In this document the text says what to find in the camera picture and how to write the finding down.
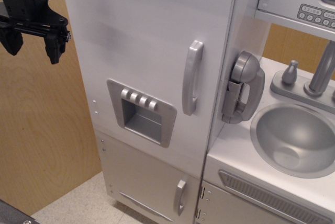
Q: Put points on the silver toy faucet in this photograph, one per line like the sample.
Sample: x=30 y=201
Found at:
x=325 y=69

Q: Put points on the white oven door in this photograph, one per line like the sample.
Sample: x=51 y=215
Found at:
x=222 y=206

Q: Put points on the silver fridge door handle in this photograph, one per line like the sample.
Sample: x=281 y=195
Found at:
x=193 y=60

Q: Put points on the silver toy sink basin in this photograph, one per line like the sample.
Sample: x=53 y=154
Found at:
x=295 y=140

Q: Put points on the silver lower door handle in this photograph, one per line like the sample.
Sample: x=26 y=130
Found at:
x=180 y=189

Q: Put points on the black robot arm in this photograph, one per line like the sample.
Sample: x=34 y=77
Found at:
x=31 y=7

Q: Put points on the silver faucet knob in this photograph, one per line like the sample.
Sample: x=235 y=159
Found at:
x=290 y=74

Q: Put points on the brass upper hinge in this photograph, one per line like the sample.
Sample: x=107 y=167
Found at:
x=202 y=191

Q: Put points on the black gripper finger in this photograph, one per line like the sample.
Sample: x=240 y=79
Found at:
x=55 y=47
x=11 y=40

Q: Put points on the silver toy telephone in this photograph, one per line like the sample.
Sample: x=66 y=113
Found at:
x=244 y=90

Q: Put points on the black object bottom left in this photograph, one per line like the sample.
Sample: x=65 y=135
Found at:
x=11 y=215

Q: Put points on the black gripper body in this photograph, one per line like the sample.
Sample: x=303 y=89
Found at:
x=45 y=21

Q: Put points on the white toy fridge door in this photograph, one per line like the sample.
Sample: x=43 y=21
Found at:
x=143 y=44

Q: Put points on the silver ice dispenser panel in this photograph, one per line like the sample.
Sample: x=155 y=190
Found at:
x=142 y=114

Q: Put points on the white lower freezer door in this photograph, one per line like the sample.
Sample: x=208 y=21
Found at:
x=144 y=183

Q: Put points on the white toy microwave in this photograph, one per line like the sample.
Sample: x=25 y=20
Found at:
x=315 y=17

